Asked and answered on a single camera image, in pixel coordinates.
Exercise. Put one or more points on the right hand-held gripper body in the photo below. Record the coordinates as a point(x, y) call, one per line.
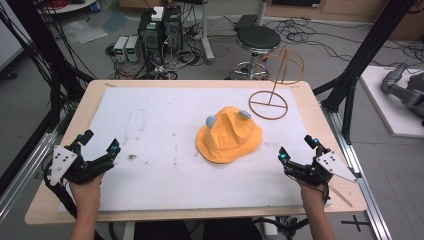
point(333, 163)

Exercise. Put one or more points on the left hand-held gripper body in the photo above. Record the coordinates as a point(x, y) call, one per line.
point(61, 161)

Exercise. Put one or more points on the orange hat with grey ears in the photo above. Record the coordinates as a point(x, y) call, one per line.
point(230, 136)

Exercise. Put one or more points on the person's right hand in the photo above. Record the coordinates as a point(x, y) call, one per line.
point(311, 195)

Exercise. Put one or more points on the person's left hand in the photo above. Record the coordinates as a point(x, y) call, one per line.
point(86, 191)

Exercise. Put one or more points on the thin wooden stick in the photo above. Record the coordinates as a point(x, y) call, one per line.
point(341, 196)

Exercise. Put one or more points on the white table mat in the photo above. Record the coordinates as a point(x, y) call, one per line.
point(160, 133)

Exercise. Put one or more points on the black tape cross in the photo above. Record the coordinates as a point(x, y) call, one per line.
point(355, 223)

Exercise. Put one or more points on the white floor board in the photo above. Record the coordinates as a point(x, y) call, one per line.
point(383, 110)

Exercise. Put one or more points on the grey power supply unit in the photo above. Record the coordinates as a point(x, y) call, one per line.
point(120, 48)
point(132, 48)

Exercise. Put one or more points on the clear plastic sheet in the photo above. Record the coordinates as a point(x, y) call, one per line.
point(85, 31)

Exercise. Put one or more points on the black computer tower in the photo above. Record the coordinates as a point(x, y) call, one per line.
point(150, 36)
point(173, 28)

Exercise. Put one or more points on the black round stool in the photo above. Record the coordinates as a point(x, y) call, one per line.
point(258, 38)

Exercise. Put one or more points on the white box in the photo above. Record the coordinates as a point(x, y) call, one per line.
point(157, 14)

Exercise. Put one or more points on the white table leg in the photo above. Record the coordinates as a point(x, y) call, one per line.
point(207, 31)

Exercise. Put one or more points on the aluminium frame rail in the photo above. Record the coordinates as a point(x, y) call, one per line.
point(360, 180)
point(23, 176)

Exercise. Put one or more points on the black frame post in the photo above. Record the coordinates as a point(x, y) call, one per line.
point(363, 56)
point(40, 43)

